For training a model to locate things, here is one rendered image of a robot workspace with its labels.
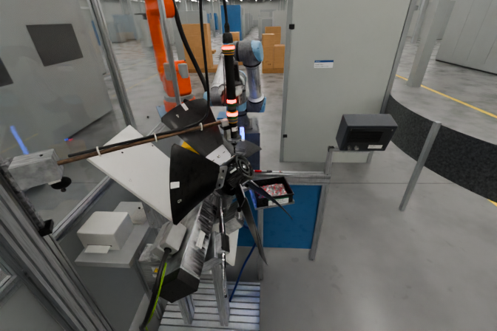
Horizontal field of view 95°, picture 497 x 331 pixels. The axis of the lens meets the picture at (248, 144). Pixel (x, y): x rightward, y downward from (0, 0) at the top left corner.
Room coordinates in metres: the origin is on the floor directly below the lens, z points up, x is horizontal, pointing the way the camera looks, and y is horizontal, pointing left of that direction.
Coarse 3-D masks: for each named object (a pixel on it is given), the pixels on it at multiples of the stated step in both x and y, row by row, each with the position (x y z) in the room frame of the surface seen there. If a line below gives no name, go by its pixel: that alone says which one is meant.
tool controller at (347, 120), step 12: (348, 120) 1.14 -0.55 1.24; (360, 120) 1.13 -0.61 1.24; (372, 120) 1.13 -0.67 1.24; (384, 120) 1.12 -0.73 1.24; (348, 132) 1.10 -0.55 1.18; (360, 132) 1.10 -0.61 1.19; (372, 132) 1.09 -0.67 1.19; (384, 132) 1.09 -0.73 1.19; (348, 144) 1.12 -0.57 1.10; (360, 144) 1.12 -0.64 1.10; (372, 144) 1.11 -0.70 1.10; (384, 144) 1.11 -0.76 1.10
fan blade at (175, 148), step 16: (176, 144) 0.57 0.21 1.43; (176, 160) 0.54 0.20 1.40; (192, 160) 0.58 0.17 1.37; (208, 160) 0.64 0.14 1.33; (176, 176) 0.51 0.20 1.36; (192, 176) 0.56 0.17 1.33; (208, 176) 0.61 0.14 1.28; (176, 192) 0.49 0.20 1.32; (192, 192) 0.54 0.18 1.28; (208, 192) 0.61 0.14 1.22; (176, 208) 0.47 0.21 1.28; (192, 208) 0.53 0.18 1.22; (176, 224) 0.45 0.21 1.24
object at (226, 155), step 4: (220, 148) 0.81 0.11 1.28; (224, 148) 0.82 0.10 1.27; (212, 152) 0.79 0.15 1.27; (216, 152) 0.80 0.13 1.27; (220, 152) 0.80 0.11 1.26; (224, 152) 0.80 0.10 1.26; (228, 152) 0.81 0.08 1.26; (208, 156) 0.78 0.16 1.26; (212, 156) 0.78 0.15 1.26; (216, 156) 0.79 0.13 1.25; (220, 156) 0.79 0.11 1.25; (224, 156) 0.79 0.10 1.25; (228, 156) 0.80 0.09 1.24; (216, 160) 0.78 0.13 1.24; (220, 160) 0.78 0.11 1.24; (224, 160) 0.78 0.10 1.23; (220, 164) 0.77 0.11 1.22
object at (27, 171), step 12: (24, 156) 0.55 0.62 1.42; (36, 156) 0.54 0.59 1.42; (48, 156) 0.54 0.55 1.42; (12, 168) 0.49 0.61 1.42; (24, 168) 0.50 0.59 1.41; (36, 168) 0.51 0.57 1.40; (48, 168) 0.52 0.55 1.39; (60, 168) 0.56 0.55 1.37; (12, 180) 0.49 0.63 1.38; (24, 180) 0.49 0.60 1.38; (36, 180) 0.50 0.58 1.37; (48, 180) 0.51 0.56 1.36
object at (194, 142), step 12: (180, 108) 0.87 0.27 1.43; (192, 108) 0.89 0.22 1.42; (204, 108) 0.92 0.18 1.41; (168, 120) 0.81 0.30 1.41; (180, 120) 0.83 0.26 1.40; (192, 120) 0.85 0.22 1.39; (204, 120) 0.87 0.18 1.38; (192, 132) 0.82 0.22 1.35; (204, 132) 0.83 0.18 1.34; (216, 132) 0.85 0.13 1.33; (192, 144) 0.79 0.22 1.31; (204, 144) 0.80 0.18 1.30; (216, 144) 0.81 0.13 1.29; (204, 156) 0.77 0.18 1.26
